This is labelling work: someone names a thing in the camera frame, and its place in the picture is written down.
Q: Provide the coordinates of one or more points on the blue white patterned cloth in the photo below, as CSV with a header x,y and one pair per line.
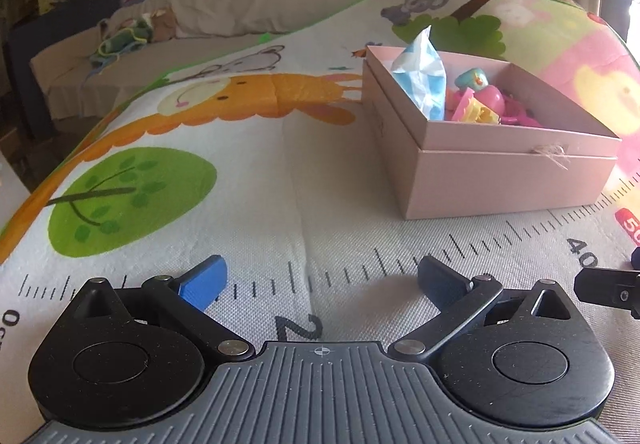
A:
x,y
420,73

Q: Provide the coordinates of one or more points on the dark cabinet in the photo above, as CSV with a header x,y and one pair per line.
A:
x,y
60,23

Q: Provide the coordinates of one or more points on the pink colourful toy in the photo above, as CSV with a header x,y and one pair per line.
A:
x,y
487,97

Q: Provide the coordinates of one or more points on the pink toy sieve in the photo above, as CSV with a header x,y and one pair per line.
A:
x,y
520,116

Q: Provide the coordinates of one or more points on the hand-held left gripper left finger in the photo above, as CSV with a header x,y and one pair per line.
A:
x,y
202,281

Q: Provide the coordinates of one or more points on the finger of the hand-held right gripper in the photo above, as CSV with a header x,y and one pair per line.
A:
x,y
607,286

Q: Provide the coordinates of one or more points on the green knitted cloth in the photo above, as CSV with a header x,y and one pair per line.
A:
x,y
122,41

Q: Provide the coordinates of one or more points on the pink cardboard box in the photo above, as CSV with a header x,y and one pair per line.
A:
x,y
500,179

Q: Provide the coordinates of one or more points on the yellow pudding toy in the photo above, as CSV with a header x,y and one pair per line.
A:
x,y
472,113

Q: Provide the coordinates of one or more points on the brown plush toy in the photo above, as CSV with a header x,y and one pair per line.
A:
x,y
164,26

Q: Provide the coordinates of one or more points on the printed play mat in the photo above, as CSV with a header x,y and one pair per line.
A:
x,y
325,184

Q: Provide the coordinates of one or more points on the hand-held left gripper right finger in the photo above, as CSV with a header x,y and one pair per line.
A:
x,y
442,279

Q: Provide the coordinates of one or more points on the grey covered sofa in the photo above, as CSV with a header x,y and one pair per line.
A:
x,y
225,13

